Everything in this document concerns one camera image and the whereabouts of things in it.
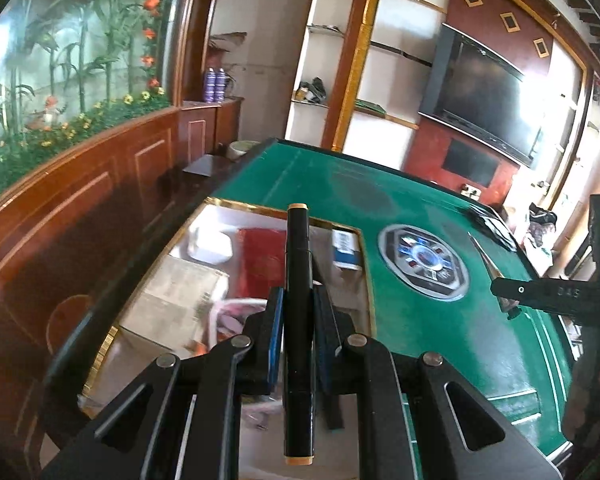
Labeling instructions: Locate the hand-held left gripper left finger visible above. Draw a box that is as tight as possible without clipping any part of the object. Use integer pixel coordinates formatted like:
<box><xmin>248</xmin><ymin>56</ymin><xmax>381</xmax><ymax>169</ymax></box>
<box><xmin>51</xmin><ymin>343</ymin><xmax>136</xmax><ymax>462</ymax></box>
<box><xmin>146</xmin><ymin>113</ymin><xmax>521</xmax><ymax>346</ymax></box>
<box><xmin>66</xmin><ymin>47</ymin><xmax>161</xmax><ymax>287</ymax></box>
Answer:
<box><xmin>40</xmin><ymin>285</ymin><xmax>287</xmax><ymax>480</ymax></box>

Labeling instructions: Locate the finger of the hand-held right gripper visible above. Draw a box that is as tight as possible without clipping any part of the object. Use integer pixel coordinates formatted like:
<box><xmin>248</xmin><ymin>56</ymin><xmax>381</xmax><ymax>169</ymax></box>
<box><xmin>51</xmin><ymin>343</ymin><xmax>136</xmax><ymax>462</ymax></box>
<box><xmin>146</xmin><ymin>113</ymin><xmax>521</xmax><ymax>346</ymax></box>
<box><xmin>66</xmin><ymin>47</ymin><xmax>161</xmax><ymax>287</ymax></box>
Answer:
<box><xmin>490</xmin><ymin>277</ymin><xmax>593</xmax><ymax>318</ymax></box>

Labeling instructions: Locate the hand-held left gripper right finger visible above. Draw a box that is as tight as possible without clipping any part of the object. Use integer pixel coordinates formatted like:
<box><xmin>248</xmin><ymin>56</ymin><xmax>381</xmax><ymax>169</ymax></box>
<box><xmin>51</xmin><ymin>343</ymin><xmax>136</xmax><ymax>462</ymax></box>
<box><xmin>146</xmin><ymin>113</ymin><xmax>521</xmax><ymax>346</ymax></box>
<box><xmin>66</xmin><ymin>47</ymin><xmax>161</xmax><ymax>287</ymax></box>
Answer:
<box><xmin>312</xmin><ymin>285</ymin><xmax>558</xmax><ymax>480</ymax></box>

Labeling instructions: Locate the slim black pen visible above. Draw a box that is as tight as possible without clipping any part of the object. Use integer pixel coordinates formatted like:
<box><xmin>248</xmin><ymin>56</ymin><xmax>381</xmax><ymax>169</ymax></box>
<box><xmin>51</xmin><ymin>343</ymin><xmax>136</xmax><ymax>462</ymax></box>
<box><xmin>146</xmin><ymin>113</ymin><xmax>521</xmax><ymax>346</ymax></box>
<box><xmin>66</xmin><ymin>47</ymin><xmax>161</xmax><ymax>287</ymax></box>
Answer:
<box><xmin>467</xmin><ymin>232</ymin><xmax>521</xmax><ymax>318</ymax></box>

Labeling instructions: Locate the red snack packet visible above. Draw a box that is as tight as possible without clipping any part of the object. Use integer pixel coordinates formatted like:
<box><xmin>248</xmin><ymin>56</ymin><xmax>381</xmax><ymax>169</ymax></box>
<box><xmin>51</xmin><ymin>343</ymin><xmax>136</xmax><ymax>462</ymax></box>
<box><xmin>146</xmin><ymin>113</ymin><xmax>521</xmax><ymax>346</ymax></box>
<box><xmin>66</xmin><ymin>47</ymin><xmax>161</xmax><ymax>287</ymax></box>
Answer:
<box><xmin>237</xmin><ymin>227</ymin><xmax>291</xmax><ymax>306</ymax></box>

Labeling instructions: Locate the black marker with gold ends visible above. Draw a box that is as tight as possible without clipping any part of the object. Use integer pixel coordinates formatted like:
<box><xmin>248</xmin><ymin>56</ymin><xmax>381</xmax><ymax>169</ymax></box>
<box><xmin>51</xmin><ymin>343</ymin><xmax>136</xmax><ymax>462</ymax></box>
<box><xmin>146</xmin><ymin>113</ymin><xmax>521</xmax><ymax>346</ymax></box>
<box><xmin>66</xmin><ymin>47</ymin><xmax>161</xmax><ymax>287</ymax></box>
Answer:
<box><xmin>282</xmin><ymin>202</ymin><xmax>317</xmax><ymax>466</ymax></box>

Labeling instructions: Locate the blue and white box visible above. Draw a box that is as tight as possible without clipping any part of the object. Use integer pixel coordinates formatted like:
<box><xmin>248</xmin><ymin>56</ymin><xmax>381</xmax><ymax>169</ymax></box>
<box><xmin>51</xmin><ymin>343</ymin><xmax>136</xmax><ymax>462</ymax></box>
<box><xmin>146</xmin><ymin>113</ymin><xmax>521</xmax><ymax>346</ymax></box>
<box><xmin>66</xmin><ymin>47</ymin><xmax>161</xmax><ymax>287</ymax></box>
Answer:
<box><xmin>330</xmin><ymin>230</ymin><xmax>363</xmax><ymax>271</ymax></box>

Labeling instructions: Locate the small white rounded box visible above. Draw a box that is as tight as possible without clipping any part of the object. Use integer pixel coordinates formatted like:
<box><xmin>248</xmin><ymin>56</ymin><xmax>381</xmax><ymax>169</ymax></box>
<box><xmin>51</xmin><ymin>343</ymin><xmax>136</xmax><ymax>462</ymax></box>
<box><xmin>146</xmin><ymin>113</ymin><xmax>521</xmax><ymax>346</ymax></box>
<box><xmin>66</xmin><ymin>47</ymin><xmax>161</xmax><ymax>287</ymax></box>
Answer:
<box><xmin>187</xmin><ymin>225</ymin><xmax>233</xmax><ymax>266</ymax></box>

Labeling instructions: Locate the beige cardboard box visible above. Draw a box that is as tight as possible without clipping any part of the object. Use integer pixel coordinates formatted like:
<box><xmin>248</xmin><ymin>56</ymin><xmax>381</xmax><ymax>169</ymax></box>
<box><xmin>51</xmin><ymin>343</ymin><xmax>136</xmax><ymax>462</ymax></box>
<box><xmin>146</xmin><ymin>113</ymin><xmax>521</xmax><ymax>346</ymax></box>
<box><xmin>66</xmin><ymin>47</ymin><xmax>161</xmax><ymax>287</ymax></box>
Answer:
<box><xmin>117</xmin><ymin>257</ymin><xmax>231</xmax><ymax>356</ymax></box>

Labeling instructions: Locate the silver tray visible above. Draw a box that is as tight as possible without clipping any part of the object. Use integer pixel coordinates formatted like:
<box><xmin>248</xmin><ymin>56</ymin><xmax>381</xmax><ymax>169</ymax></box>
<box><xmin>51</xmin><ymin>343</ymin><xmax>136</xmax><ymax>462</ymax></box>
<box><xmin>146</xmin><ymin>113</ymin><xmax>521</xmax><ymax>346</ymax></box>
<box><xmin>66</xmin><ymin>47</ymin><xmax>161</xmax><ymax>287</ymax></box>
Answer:
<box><xmin>77</xmin><ymin>197</ymin><xmax>378</xmax><ymax>418</ymax></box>

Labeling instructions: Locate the person's right forearm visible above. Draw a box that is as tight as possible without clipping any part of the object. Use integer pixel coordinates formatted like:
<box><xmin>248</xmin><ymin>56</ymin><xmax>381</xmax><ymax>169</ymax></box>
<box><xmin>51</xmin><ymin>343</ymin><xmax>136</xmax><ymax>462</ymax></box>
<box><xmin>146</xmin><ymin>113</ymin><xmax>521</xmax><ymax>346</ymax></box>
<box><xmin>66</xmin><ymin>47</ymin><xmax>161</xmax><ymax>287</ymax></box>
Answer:
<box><xmin>562</xmin><ymin>350</ymin><xmax>600</xmax><ymax>443</ymax></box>

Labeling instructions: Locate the pile of clothes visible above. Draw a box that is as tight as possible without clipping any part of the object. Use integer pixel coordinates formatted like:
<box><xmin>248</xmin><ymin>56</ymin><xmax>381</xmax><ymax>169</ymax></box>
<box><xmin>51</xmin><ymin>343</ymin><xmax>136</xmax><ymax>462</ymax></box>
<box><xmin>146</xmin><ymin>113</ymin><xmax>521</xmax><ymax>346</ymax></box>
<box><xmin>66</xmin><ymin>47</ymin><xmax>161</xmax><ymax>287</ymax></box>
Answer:
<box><xmin>527</xmin><ymin>202</ymin><xmax>558</xmax><ymax>261</ymax></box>

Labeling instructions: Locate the table centre control panel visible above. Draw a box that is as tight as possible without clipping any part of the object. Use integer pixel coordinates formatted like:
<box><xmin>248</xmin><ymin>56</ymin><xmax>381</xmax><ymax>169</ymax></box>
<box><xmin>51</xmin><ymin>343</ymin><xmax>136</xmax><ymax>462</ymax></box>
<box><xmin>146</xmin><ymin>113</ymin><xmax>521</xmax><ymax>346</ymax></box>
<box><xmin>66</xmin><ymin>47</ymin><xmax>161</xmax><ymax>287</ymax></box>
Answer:
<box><xmin>377</xmin><ymin>224</ymin><xmax>470</xmax><ymax>302</ymax></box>

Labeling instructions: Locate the dark flat pad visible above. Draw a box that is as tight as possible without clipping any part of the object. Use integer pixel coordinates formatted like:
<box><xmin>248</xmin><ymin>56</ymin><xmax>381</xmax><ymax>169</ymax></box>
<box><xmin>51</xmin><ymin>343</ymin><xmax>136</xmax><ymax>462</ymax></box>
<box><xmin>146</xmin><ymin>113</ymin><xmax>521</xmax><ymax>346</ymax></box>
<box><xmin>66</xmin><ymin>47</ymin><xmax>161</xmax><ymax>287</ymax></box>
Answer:
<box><xmin>182</xmin><ymin>155</ymin><xmax>226</xmax><ymax>177</ymax></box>

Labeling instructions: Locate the black television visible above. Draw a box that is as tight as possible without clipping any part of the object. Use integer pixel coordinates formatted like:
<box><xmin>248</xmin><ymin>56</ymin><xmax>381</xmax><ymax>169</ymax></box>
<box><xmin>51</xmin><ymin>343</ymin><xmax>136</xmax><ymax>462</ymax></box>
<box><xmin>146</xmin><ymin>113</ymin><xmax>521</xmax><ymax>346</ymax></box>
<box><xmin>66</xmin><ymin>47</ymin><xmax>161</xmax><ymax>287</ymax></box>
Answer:
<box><xmin>417</xmin><ymin>22</ymin><xmax>543</xmax><ymax>168</ymax></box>

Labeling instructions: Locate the wooden cabinet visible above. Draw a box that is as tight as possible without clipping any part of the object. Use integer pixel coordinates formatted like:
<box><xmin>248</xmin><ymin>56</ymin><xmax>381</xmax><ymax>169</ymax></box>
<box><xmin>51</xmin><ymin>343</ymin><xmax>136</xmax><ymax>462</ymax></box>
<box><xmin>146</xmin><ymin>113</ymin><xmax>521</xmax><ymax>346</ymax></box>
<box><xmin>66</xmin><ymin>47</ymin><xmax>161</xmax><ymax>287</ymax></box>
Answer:
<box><xmin>0</xmin><ymin>97</ymin><xmax>243</xmax><ymax>411</ymax></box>

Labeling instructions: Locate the dark tangled item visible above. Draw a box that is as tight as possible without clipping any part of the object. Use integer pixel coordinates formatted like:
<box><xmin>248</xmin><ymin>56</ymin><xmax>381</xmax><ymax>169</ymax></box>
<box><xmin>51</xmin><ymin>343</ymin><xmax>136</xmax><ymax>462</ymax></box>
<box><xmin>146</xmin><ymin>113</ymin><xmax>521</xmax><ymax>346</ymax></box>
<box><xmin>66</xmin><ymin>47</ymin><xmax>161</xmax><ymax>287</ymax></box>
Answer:
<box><xmin>294</xmin><ymin>77</ymin><xmax>328</xmax><ymax>107</ymax></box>

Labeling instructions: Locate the dark rectangular wall panel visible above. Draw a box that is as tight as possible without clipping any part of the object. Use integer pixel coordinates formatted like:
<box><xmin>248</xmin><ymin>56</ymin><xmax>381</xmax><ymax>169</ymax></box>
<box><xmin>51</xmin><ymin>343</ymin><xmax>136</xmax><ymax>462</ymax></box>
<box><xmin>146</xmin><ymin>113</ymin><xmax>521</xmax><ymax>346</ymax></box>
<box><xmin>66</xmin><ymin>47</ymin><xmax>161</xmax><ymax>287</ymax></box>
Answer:
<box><xmin>441</xmin><ymin>139</ymin><xmax>501</xmax><ymax>187</ymax></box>

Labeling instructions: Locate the white wall shelf unit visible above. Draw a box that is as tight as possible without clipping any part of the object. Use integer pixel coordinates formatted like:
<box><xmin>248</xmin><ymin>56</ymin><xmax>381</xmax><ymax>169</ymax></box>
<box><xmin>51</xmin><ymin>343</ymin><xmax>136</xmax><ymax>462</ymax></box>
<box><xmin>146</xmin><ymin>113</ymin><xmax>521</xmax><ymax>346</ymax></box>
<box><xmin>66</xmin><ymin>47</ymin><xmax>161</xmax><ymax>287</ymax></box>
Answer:
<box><xmin>285</xmin><ymin>0</ymin><xmax>448</xmax><ymax>171</ymax></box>

